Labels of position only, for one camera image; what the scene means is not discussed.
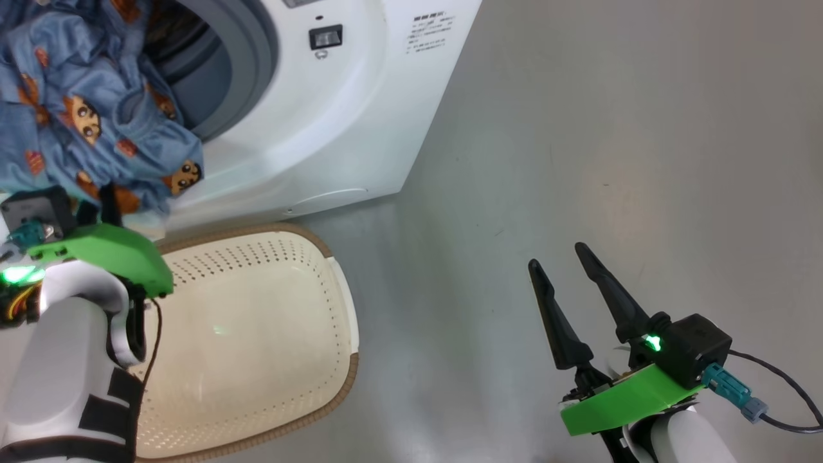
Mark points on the cream perforated laundry basket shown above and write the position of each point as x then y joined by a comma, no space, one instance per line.
257,334

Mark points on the grey washer door gasket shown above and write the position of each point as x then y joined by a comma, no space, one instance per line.
251,64

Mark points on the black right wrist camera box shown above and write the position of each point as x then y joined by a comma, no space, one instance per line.
697,347

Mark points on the black washer door latch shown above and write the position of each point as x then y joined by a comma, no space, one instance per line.
326,37

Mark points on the printed text label on washer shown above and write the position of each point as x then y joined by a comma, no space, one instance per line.
431,32

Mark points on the teal camera connector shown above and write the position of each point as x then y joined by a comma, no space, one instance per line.
27,235
726,386

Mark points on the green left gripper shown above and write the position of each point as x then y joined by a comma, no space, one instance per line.
109,251

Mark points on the round white filter cover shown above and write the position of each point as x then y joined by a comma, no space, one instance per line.
328,200

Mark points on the teal right camera connector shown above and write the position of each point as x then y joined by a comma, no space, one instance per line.
726,386

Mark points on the white front-load washing machine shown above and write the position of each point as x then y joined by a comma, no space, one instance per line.
360,128

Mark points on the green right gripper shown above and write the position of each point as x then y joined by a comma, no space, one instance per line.
630,399

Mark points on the teal left camera connector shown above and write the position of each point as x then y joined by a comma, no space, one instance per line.
27,235

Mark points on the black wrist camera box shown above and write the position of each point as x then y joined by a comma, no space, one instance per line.
697,347
32,209

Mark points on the blue bear print clothes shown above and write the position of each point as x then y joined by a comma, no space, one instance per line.
64,96

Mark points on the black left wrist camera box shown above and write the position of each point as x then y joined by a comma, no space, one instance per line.
32,209

